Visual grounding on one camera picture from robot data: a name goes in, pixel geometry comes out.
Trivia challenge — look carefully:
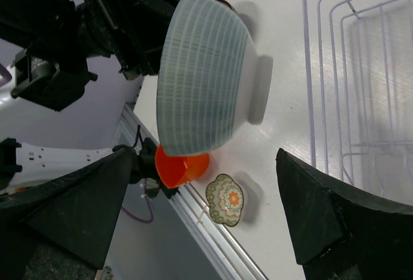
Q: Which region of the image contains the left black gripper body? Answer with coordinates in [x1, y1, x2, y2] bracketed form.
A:
[0, 0, 136, 74]

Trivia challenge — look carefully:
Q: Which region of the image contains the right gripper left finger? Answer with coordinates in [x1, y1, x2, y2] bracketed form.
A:
[1, 150, 133, 279]

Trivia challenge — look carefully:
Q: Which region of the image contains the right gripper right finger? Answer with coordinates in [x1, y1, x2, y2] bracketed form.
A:
[276, 148, 412, 279]

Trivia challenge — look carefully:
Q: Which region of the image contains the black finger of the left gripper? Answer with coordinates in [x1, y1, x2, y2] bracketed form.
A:
[93, 0, 180, 80]

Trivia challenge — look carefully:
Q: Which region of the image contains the pale green ribbed bowl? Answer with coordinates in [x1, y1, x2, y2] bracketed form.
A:
[156, 0, 273, 156]

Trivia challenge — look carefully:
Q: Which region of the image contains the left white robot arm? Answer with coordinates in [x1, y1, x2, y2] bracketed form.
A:
[1, 0, 179, 192]

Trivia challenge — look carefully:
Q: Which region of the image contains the flower shaped patterned dish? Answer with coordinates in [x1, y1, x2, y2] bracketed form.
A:
[205, 174, 245, 227]

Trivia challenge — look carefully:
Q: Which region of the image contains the orange plastic square bowl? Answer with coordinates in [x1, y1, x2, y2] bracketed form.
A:
[155, 146, 210, 188]

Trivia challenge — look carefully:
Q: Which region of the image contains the aluminium frame rail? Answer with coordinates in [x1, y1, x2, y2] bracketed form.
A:
[119, 105, 268, 280]

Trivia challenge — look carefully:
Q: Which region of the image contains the white wire dish rack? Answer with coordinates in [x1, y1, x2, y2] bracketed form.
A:
[303, 0, 412, 205]

